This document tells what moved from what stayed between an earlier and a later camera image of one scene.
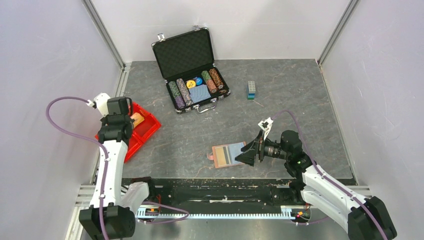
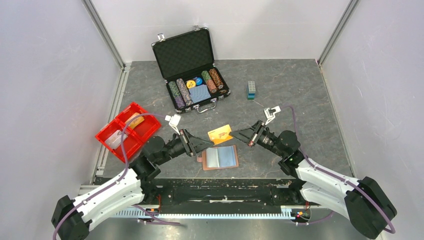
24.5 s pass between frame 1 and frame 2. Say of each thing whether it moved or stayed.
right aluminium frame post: stayed
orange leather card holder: moved
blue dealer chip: stayed
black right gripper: moved
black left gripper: moved
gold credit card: stayed
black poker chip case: stayed
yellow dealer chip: stayed
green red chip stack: stayed
